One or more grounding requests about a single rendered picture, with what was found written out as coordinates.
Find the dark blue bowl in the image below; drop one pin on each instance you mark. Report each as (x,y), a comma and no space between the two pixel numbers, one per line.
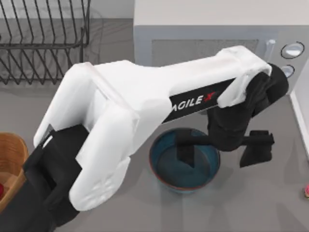
(169,174)

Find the pink item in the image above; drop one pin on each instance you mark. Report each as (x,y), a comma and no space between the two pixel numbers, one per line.
(307,190)

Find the small microwave knob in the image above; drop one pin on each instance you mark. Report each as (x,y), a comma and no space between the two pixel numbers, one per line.
(288,70)

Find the large microwave knob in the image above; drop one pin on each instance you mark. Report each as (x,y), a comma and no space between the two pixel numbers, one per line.
(291,49)

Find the pale microwave oven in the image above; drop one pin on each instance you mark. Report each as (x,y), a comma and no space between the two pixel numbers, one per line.
(169,29)

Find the wooden basket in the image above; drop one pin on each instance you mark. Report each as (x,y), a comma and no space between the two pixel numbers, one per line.
(12,157)

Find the red item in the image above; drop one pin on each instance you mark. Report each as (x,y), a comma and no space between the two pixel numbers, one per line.
(1,189)

